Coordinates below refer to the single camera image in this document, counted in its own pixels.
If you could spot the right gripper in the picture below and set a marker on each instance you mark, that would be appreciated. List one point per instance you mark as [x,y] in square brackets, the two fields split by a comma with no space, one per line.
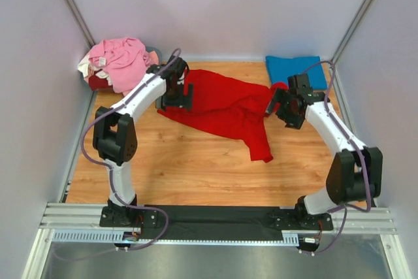
[279,98]

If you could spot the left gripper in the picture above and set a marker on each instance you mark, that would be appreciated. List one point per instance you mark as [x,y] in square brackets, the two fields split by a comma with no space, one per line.
[162,102]

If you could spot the red t shirt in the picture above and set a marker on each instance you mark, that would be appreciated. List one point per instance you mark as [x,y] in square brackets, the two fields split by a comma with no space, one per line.
[229,108]

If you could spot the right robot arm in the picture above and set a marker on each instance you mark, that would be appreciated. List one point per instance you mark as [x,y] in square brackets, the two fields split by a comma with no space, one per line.
[354,177]

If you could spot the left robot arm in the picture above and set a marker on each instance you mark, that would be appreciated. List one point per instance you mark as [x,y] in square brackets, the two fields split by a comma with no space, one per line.
[115,138]

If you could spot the light pink garment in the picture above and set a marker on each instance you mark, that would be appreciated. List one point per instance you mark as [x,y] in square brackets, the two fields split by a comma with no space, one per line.
[147,61]

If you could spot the folded blue t shirt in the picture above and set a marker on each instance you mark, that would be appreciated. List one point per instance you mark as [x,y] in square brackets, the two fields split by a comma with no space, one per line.
[279,69]

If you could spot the grey laundry basket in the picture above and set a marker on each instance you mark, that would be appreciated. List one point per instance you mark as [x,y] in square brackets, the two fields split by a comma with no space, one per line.
[154,55]

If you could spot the pink t shirt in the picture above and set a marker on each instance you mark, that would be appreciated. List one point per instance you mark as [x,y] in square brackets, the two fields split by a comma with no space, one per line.
[122,60]

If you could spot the dark red garment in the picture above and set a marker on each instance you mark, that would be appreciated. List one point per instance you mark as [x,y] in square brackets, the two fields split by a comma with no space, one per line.
[96,83]

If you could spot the white cream garment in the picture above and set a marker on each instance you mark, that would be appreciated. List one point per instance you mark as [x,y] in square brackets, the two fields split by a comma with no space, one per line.
[86,67]

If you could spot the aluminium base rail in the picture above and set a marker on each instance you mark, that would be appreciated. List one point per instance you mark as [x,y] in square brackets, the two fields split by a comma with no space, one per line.
[81,223]

